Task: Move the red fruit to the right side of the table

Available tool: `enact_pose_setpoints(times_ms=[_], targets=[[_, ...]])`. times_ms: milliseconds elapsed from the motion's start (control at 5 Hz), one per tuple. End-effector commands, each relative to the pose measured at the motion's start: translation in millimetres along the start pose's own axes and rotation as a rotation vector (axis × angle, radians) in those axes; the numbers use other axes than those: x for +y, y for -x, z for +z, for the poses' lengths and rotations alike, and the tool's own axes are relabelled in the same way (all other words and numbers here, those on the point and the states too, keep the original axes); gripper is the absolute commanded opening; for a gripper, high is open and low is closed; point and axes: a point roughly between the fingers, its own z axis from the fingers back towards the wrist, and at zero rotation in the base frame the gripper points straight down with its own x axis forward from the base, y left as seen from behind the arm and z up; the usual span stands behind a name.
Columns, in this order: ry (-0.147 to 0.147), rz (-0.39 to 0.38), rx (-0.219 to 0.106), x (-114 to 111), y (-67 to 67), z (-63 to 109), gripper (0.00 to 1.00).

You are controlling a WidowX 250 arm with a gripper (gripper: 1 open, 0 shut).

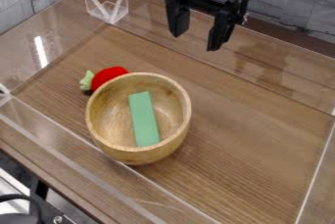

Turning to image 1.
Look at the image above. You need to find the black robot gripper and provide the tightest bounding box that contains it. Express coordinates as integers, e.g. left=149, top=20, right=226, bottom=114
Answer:
left=165, top=0, right=251, bottom=51

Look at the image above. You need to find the red plush fruit green stem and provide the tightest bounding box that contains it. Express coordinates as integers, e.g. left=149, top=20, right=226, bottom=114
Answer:
left=81, top=67, right=129, bottom=91

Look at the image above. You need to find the round wooden bowl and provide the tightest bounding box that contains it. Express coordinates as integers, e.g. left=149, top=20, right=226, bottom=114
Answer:
left=85, top=72, right=194, bottom=165

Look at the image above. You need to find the green rectangular block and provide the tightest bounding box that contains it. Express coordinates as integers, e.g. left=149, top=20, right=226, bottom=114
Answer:
left=129, top=91, right=160, bottom=147

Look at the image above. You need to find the black metal table leg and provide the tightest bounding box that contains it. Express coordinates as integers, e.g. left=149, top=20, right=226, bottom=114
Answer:
left=34, top=180, right=49, bottom=200

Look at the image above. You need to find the black cable under table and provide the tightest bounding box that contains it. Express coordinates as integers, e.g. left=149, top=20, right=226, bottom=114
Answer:
left=0, top=194, right=45, bottom=224

